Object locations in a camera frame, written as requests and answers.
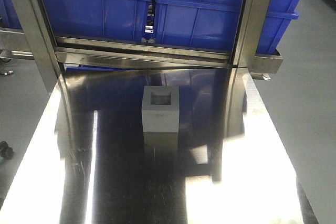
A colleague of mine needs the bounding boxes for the gray square foam base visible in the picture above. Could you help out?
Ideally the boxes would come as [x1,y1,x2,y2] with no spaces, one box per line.
[142,86,180,133]

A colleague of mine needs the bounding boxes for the blue plastic bin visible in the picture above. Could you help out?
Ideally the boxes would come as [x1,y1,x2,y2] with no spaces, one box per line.
[154,0,300,55]

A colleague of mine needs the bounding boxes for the blue bin with red bags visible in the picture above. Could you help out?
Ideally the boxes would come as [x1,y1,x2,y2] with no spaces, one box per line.
[43,0,152,42]

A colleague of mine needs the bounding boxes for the black caster wheel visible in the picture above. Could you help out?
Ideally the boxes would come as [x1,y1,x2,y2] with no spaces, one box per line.
[0,141,14,159]

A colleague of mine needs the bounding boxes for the stainless steel shelf frame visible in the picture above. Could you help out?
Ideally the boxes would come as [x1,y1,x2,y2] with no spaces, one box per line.
[1,0,283,92]

